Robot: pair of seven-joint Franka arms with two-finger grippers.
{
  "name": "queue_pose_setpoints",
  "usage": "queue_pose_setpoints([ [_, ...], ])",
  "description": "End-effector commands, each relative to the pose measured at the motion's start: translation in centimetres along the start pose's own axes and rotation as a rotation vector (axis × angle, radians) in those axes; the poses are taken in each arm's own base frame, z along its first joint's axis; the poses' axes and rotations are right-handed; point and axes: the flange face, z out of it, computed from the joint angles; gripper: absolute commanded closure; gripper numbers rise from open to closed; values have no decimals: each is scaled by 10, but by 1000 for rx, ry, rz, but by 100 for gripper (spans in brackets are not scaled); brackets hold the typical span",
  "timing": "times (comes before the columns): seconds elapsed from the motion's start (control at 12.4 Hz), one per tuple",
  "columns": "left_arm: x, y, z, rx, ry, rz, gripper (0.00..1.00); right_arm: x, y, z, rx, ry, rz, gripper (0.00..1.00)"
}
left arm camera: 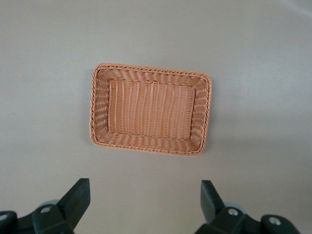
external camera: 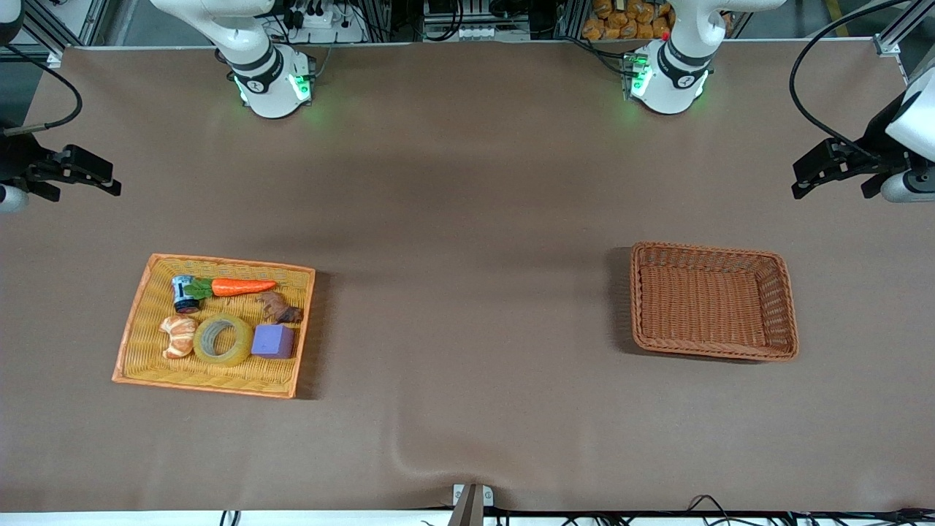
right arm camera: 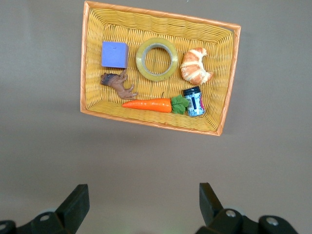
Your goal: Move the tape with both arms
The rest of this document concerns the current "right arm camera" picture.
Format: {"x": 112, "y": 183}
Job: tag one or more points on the brown toy animal figure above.
{"x": 119, "y": 86}

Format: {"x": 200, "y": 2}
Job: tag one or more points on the purple foam cube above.
{"x": 113, "y": 54}

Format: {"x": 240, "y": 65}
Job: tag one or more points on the yellow wicker basket orange rim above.
{"x": 156, "y": 29}

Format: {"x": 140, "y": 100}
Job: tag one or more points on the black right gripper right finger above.
{"x": 210, "y": 207}

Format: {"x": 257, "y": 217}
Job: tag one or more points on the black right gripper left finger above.
{"x": 73, "y": 209}

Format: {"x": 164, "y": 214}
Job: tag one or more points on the small printed can black lid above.
{"x": 195, "y": 102}

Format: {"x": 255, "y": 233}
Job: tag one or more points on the toy croissant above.
{"x": 192, "y": 65}

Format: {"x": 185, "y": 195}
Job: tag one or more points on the orange toy carrot green leaves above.
{"x": 151, "y": 104}

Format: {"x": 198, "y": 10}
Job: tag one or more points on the clear yellowish tape roll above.
{"x": 157, "y": 77}

